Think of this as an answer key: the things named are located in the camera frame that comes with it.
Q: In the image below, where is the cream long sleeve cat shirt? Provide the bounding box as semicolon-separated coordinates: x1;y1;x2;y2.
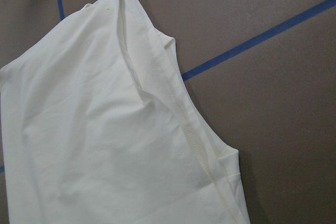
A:
1;0;250;223

